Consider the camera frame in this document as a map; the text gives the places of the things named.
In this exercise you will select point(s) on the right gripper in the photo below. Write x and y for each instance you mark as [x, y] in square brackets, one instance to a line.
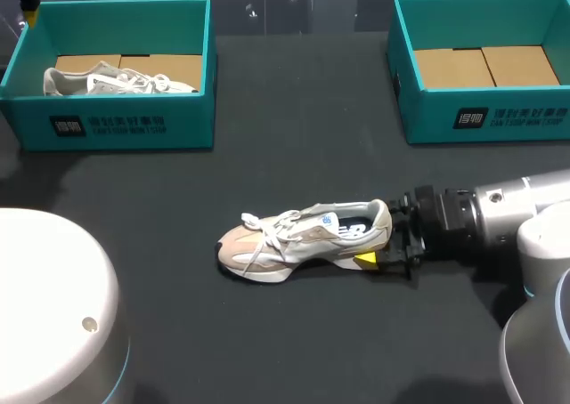
[443, 221]

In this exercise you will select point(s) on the white beige sneaker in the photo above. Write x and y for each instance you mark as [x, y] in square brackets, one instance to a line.
[276, 248]

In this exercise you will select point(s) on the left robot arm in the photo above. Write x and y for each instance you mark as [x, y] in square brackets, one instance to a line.
[49, 306]

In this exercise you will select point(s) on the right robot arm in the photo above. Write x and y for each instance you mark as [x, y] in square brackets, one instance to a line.
[512, 212]

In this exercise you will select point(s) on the black shoe insole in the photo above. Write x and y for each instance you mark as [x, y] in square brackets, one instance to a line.
[354, 229]

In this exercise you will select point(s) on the white grey sneaker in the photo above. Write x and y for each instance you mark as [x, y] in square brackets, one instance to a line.
[102, 83]

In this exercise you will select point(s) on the teal box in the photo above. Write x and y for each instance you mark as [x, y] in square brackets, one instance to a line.
[111, 123]
[485, 119]

